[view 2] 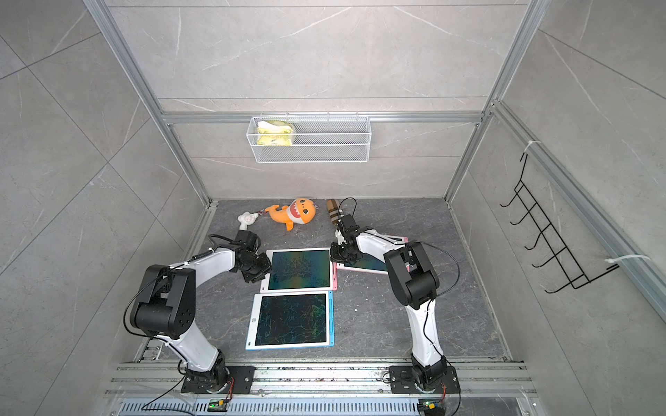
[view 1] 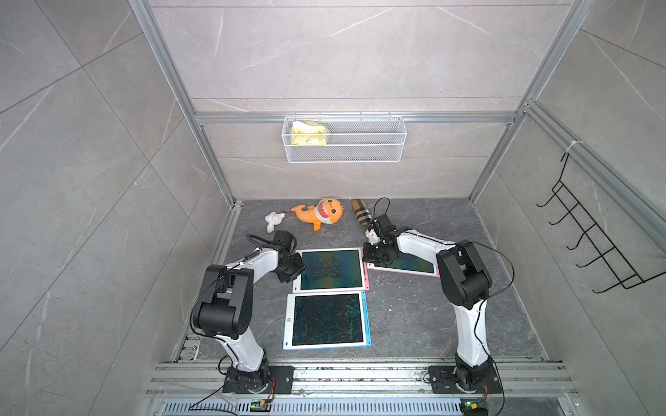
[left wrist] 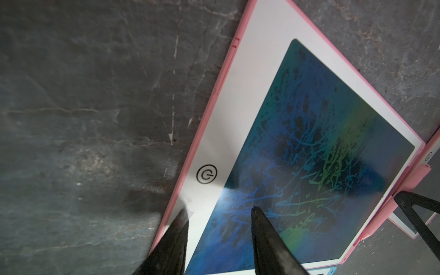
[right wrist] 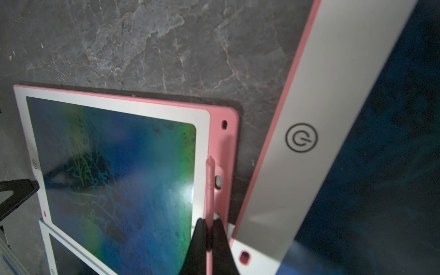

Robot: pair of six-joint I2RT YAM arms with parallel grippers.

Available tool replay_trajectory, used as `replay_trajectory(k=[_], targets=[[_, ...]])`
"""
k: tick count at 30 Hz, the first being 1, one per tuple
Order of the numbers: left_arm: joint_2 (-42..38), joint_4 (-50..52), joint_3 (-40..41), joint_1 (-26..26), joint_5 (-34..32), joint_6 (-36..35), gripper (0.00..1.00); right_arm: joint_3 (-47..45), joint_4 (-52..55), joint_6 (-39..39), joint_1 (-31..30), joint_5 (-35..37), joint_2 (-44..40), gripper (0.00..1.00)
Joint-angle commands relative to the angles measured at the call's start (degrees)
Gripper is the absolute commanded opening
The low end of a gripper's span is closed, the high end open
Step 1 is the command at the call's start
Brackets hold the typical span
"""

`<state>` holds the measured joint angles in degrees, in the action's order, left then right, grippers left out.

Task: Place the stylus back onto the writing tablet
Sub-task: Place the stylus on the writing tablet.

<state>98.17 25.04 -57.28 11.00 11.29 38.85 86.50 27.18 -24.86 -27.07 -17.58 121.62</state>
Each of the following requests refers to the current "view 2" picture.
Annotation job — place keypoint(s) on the yellow white cloth in basket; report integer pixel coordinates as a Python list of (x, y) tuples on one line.
[(275, 133)]

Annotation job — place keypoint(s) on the orange shark plush toy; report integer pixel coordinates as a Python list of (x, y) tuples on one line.
[(301, 211)]

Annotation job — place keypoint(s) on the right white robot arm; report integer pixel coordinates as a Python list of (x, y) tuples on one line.
[(414, 284)]

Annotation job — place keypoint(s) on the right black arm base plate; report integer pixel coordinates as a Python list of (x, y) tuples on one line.
[(410, 379)]

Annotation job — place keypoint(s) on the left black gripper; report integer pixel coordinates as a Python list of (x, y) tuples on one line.
[(267, 268)]

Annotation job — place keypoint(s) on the blue framed writing tablet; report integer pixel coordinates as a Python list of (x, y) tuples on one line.
[(291, 320)]

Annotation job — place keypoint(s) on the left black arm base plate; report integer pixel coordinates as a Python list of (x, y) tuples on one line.
[(240, 377)]

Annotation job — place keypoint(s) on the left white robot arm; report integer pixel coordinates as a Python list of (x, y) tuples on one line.
[(165, 305)]

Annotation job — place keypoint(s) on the black wire hook rack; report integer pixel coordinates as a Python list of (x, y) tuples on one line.
[(548, 236)]

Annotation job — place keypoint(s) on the white wire mesh basket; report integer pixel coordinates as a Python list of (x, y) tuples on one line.
[(318, 138)]

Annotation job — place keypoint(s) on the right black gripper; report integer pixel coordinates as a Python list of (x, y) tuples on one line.
[(336, 257)]

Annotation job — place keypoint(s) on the pink framed writing tablet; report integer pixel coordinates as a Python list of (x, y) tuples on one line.
[(365, 263), (300, 270)]

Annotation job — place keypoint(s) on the white small plush toy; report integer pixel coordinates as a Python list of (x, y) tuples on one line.
[(246, 219)]

